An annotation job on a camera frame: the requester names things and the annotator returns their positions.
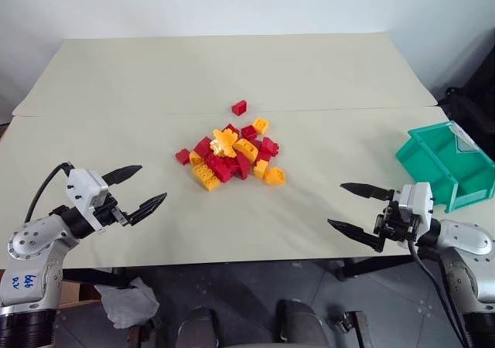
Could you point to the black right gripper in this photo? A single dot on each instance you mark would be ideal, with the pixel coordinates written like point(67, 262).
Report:
point(398, 226)

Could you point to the green plastic bin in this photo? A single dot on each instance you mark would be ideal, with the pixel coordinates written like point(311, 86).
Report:
point(456, 170)

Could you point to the red plastic toy brick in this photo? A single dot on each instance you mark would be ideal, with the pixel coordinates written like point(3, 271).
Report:
point(244, 167)

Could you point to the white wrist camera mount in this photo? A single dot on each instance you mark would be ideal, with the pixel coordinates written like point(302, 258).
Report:
point(417, 201)
point(87, 189)

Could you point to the yellow square studded block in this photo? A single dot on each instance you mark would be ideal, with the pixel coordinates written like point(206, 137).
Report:
point(260, 125)

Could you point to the red studded block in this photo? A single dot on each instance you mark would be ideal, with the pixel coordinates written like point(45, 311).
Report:
point(203, 147)
point(263, 156)
point(270, 147)
point(232, 128)
point(248, 132)

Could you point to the yellow plastic gear piece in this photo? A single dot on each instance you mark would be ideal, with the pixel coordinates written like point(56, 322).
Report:
point(223, 142)

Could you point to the crumpled grey cloth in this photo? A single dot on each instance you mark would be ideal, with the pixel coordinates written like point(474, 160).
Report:
point(127, 301)

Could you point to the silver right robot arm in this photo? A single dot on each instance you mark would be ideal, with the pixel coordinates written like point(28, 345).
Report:
point(464, 239)

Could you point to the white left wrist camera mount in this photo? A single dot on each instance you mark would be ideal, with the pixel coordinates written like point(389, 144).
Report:
point(87, 189)

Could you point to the dark rounded shape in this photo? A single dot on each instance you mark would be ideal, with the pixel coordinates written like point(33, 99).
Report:
point(199, 328)
point(301, 325)

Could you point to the black table frame bar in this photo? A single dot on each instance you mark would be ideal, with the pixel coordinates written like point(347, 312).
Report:
point(93, 277)

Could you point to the yellow sloped block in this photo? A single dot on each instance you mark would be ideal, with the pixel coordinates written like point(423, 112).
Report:
point(275, 177)

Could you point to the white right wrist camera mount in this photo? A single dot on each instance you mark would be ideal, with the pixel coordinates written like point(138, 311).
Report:
point(417, 201)

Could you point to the yellow plastic building brick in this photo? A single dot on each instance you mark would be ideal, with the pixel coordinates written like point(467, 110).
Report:
point(245, 147)

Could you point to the long red studded brick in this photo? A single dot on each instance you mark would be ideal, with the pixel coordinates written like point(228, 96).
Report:
point(221, 169)

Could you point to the black brown table foot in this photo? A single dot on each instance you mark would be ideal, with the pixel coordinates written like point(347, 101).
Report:
point(143, 330)
point(354, 326)

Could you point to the long yellow studded brick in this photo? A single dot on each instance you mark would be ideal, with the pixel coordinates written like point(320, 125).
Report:
point(207, 177)

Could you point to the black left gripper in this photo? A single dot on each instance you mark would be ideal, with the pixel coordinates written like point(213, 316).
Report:
point(110, 216)

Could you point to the orange plastic toy brick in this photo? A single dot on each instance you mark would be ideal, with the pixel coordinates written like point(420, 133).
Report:
point(195, 157)

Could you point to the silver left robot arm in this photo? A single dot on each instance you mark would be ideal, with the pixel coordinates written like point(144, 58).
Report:
point(31, 243)

